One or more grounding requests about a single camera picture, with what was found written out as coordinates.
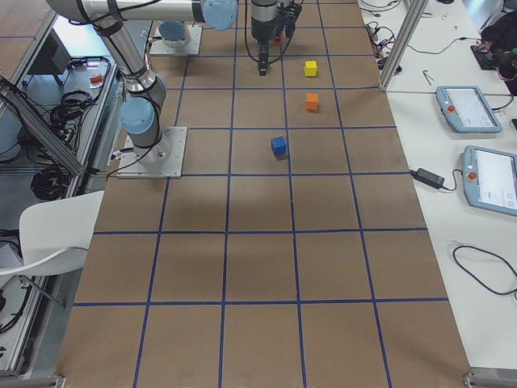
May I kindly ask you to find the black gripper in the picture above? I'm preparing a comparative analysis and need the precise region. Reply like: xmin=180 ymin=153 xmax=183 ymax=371
xmin=279 ymin=2 xmax=302 ymax=39
xmin=258 ymin=40 xmax=270 ymax=76

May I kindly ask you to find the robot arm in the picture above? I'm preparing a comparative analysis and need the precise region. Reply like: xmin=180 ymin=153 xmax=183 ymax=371
xmin=49 ymin=1 xmax=238 ymax=165
xmin=158 ymin=1 xmax=303 ymax=50

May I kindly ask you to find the yellow wooden block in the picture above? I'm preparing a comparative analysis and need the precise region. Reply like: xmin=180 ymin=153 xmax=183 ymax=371
xmin=304 ymin=61 xmax=318 ymax=78

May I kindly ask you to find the orange wooden block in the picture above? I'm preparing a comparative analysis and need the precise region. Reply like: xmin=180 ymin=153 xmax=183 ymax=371
xmin=305 ymin=93 xmax=319 ymax=112

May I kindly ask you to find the blue wooden block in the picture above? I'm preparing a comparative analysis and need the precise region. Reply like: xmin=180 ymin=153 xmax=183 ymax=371
xmin=271 ymin=137 xmax=288 ymax=157

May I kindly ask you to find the allen key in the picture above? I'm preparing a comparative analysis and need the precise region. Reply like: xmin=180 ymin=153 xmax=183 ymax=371
xmin=422 ymin=70 xmax=432 ymax=86

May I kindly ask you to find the orange snack packet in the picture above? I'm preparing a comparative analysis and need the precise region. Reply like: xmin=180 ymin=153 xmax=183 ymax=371
xmin=90 ymin=74 xmax=103 ymax=88

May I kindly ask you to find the upper teach pendant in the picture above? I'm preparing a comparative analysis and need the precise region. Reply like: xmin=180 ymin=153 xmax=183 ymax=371
xmin=435 ymin=86 xmax=502 ymax=133

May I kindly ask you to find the teach pendant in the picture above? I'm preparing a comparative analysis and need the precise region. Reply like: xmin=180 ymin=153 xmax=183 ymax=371
xmin=461 ymin=145 xmax=516 ymax=216
xmin=435 ymin=86 xmax=502 ymax=133

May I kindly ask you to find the black power adapter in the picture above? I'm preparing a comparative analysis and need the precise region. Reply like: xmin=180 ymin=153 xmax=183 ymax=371
xmin=410 ymin=168 xmax=444 ymax=189

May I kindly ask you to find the lower teach pendant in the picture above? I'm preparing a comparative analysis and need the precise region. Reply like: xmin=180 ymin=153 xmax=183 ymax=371
xmin=461 ymin=145 xmax=516 ymax=216

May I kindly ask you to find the white chair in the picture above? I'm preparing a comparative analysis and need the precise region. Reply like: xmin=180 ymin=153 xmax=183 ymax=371
xmin=1 ymin=191 xmax=104 ymax=276

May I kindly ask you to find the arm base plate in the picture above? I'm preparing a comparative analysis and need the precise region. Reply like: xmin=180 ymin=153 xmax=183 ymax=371
xmin=149 ymin=24 xmax=203 ymax=57
xmin=116 ymin=127 xmax=187 ymax=179

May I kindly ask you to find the aluminium frame post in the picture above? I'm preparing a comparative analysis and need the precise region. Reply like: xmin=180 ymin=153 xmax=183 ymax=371
xmin=379 ymin=0 xmax=428 ymax=91

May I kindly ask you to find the black cable on table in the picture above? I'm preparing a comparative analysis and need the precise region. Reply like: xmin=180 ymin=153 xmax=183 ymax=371
xmin=451 ymin=243 xmax=517 ymax=297

